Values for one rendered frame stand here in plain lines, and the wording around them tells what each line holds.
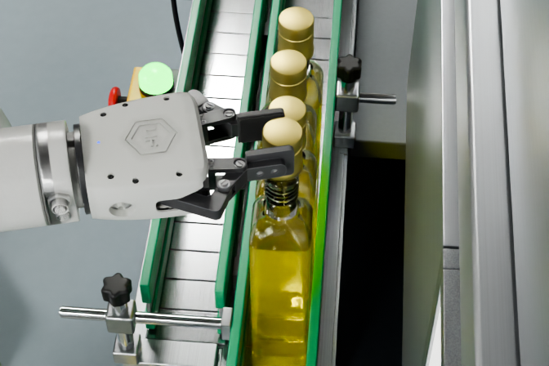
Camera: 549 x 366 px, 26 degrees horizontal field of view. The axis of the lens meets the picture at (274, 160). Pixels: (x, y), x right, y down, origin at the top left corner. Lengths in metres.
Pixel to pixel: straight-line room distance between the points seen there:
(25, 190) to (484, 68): 0.38
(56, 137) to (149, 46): 1.00
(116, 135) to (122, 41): 1.00
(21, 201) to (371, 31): 0.70
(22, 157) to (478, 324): 0.44
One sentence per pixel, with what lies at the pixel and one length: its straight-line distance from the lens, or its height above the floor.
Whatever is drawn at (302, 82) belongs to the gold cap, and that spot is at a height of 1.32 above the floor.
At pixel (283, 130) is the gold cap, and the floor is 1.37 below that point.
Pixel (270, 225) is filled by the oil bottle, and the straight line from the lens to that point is 1.06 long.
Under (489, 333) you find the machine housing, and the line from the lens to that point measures 0.65.
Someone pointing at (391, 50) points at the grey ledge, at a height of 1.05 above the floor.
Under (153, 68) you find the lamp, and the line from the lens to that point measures 1.52.
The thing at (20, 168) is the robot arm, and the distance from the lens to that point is 0.95.
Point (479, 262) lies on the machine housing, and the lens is 0.67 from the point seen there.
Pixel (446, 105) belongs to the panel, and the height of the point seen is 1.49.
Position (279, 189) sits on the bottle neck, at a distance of 1.02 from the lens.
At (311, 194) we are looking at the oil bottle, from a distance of 1.10.
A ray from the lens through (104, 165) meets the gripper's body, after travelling 0.95.
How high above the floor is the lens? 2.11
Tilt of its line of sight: 50 degrees down
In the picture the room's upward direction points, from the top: straight up
